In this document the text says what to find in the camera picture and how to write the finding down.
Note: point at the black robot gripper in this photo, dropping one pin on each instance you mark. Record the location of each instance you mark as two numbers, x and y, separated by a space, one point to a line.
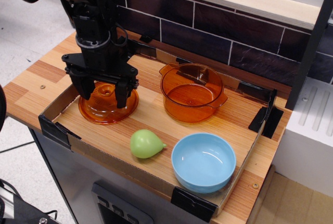
102 61

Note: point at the white toy sink drainboard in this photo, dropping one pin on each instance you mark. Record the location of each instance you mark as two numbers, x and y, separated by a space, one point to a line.
304 154

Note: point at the toy oven front panel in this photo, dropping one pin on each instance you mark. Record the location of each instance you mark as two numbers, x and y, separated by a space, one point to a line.
113 207

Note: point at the green toy pear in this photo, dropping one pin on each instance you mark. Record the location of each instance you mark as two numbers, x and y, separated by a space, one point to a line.
145 144

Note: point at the orange transparent pot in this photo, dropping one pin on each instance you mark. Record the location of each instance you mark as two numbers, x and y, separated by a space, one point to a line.
191 92

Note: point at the orange transparent pot lid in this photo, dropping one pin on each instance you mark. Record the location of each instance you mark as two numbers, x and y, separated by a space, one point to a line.
101 107

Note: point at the light blue bowl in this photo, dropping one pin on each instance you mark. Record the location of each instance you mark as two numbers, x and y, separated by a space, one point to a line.
203 162

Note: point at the black vertical post right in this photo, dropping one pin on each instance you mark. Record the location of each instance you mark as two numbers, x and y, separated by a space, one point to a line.
309 54

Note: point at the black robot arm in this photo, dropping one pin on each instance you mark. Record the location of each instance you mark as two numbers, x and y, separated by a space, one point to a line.
94 20

